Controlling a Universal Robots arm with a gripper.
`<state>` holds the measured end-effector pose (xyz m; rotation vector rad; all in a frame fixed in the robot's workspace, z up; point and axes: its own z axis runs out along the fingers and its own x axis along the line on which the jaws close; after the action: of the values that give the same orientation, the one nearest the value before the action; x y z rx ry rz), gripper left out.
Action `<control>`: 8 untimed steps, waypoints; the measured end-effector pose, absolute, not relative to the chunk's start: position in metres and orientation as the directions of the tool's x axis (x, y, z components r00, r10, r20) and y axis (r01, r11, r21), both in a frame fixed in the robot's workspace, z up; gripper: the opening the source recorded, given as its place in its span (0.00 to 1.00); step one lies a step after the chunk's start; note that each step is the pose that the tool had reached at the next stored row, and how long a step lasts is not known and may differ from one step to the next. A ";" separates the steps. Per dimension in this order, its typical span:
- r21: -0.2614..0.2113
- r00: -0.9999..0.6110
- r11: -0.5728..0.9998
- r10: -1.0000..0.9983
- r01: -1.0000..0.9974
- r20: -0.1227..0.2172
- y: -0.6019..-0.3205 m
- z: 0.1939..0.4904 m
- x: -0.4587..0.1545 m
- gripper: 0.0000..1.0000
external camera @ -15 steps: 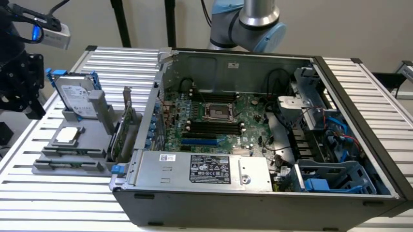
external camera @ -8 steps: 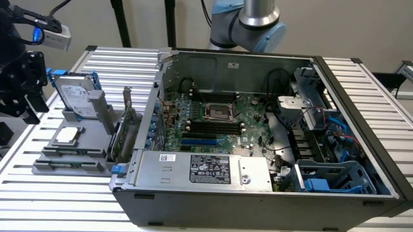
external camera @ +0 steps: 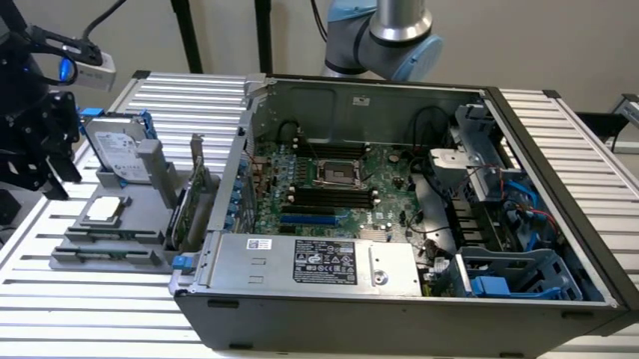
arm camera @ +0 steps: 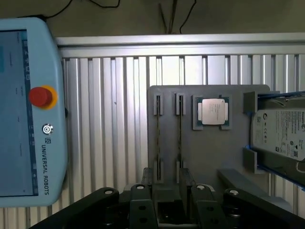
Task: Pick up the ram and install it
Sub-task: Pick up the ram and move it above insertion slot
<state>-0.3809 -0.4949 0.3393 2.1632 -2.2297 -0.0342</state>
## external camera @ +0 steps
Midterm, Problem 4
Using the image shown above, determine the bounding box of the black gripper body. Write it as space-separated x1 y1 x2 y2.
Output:
0 35 52 129

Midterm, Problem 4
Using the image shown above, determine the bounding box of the green RAM stick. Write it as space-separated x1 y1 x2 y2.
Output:
68 227 159 239
58 249 152 262

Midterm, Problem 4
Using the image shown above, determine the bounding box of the hard disk in blue caddy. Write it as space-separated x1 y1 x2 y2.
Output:
78 107 159 185

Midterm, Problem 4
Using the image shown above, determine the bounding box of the silver CPU chip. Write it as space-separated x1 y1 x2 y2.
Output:
83 195 126 222

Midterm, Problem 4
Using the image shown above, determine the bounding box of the grey parts rack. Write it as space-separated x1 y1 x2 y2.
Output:
47 140 222 274

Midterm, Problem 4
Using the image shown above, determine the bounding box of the black stand pole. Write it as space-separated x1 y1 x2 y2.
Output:
252 0 275 74
168 0 204 74

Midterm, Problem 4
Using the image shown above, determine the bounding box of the green graphics card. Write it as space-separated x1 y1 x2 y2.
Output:
166 132 212 251

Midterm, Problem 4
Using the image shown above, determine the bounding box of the blue expansion slot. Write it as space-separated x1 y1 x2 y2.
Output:
279 213 338 226

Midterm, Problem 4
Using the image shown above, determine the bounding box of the CPU socket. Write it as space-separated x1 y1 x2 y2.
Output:
312 158 370 187

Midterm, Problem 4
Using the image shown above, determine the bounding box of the silver power supply unit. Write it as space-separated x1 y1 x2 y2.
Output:
196 233 427 297

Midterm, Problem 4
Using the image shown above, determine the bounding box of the green motherboard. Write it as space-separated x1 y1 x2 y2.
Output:
244 140 436 245

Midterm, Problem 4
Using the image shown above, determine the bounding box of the black open PC case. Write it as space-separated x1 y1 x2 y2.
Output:
168 73 639 349

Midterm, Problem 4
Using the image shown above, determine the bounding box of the metal disk bay cage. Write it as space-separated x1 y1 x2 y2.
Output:
427 103 522 203

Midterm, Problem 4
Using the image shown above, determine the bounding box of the grey blue drive cage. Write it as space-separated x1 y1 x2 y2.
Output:
455 245 584 301

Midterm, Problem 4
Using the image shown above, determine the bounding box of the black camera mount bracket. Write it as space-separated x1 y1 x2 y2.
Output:
28 24 104 67

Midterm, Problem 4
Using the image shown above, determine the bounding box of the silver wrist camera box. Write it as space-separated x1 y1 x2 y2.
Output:
62 52 119 93

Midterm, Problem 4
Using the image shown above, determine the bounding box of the black camera cable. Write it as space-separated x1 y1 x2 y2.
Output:
82 0 130 40

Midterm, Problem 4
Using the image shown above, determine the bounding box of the black wire loop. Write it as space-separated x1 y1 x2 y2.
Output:
278 119 302 142
411 105 455 147

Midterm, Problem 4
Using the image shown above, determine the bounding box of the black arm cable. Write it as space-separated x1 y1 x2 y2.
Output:
308 0 331 43

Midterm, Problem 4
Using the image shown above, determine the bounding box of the blue wire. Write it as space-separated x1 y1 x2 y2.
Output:
502 178 546 248

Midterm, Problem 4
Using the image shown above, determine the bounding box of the red wire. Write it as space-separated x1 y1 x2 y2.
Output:
527 208 556 226

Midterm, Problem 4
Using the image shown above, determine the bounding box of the black box with aluminium rail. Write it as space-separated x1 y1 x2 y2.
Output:
572 93 639 154

